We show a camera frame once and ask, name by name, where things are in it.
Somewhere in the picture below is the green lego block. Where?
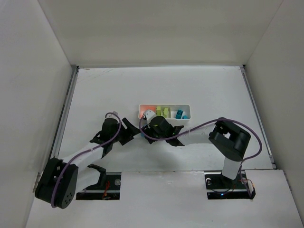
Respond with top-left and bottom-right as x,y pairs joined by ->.
155,106 -> 162,116
163,107 -> 170,118

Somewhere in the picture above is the orange round lego piece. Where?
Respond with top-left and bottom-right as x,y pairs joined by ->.
139,106 -> 148,118

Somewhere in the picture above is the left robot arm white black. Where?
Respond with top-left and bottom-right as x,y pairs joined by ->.
35,117 -> 140,209

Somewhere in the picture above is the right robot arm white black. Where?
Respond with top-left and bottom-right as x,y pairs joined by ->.
139,116 -> 251,180

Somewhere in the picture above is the white three-compartment tray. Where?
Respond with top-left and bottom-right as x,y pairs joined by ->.
138,104 -> 191,125

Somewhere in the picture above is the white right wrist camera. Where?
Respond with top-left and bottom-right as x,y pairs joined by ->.
142,109 -> 156,126

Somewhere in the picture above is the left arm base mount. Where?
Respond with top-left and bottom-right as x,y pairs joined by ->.
76,164 -> 122,200

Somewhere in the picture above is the left aluminium table rail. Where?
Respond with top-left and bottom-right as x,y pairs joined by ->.
33,65 -> 79,192

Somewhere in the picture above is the aluminium table rail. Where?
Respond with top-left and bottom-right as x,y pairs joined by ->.
33,65 -> 79,192
240,65 -> 277,170

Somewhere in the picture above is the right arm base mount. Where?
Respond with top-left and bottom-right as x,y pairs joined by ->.
204,171 -> 256,200

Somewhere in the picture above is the right aluminium table rail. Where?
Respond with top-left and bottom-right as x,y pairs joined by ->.
240,65 -> 277,170

